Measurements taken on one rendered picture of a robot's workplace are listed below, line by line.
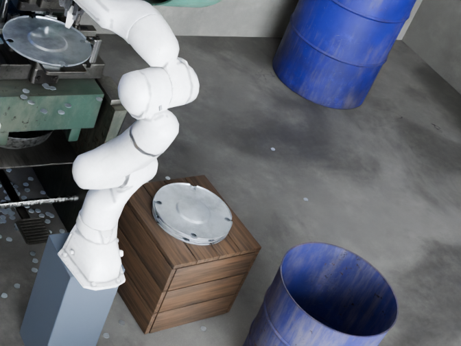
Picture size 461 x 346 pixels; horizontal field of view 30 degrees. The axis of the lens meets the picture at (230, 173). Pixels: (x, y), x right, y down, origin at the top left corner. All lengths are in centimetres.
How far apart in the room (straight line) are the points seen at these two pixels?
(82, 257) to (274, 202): 157
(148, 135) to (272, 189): 186
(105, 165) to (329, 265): 107
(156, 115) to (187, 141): 189
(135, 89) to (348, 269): 126
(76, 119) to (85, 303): 67
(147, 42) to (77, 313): 93
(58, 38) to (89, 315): 90
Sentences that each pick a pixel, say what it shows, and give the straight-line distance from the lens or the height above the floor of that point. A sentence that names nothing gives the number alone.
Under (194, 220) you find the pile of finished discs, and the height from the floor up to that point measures 38.
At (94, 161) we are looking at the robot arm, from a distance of 233.
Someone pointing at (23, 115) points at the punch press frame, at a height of 57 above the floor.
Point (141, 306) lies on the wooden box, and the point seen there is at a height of 8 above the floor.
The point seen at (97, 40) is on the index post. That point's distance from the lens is 295.
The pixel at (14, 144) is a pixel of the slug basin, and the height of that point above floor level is 37.
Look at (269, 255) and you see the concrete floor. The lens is 363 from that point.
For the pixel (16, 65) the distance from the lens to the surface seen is 288.
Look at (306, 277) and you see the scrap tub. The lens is 310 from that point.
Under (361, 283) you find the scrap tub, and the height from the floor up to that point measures 39.
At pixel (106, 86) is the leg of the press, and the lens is 302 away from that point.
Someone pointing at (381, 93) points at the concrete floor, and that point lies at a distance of 527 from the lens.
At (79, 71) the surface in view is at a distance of 279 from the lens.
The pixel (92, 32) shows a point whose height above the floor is 75.
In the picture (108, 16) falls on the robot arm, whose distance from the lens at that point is 221.
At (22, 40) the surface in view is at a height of 78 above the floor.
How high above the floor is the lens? 222
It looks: 34 degrees down
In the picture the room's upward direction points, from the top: 24 degrees clockwise
